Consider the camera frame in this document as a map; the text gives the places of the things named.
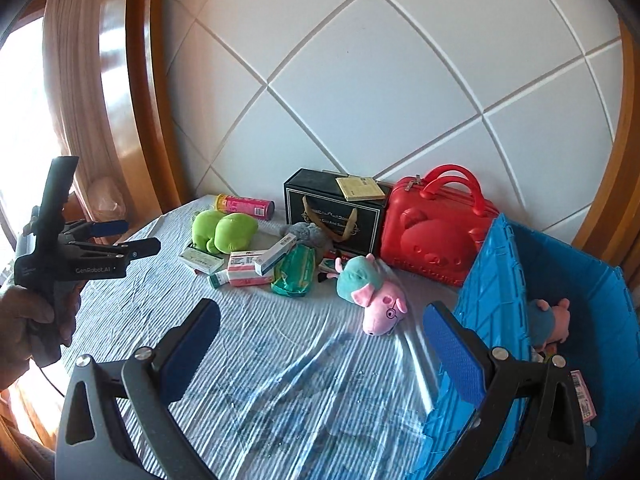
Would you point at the white bottle green cap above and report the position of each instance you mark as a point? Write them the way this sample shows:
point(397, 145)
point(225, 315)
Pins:
point(217, 280)

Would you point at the black gift box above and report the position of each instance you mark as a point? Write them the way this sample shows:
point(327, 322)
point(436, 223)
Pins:
point(320, 200)

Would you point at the pink pig plush teal shirt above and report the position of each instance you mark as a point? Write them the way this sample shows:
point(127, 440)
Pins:
point(360, 280)

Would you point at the translucent plastic bag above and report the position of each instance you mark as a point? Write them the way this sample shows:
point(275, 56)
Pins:
point(106, 195)

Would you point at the red bear-embossed suitcase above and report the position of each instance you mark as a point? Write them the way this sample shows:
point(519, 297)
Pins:
point(430, 240)

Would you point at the long white medicine box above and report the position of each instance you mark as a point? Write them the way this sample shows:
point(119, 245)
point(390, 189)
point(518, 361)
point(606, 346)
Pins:
point(200, 260)

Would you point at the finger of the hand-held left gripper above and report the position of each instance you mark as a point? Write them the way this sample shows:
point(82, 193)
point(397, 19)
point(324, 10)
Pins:
point(107, 227)
point(145, 247)

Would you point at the pink pig plush blue dress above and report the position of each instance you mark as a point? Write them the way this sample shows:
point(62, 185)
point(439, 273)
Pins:
point(545, 320)

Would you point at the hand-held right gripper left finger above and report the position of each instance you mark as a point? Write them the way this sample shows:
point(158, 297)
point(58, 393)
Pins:
point(192, 350)

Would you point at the blue striped tablecloth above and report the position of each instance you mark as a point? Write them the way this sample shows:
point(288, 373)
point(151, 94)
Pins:
point(280, 350)

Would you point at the blue folding plastic crate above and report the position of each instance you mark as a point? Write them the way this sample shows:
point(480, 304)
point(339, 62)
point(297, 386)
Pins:
point(500, 280)

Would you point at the wooden arch frame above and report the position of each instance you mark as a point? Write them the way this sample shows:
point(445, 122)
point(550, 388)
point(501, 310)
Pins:
point(610, 185)
point(150, 85)

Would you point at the green wipes packet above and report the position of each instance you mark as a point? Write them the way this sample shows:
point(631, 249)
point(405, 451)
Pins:
point(292, 272)

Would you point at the person's left hand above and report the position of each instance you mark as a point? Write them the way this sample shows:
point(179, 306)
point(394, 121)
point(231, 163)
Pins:
point(20, 320)

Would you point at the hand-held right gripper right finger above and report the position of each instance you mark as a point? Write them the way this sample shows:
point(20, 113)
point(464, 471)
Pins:
point(452, 355)

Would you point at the slim white carton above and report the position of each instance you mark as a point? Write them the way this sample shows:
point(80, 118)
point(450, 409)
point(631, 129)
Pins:
point(275, 255)

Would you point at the beige curtain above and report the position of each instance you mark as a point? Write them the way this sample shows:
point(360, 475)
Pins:
point(85, 85)

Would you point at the green plush toy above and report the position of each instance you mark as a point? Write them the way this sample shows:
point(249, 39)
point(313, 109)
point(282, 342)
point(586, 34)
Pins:
point(225, 232)

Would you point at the pink tube can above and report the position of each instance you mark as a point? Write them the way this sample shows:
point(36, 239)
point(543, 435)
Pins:
point(245, 206)

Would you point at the grey plush toy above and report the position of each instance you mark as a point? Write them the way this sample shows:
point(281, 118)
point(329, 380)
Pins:
point(307, 232)

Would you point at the pink box with barcode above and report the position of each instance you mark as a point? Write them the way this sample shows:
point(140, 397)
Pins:
point(582, 395)

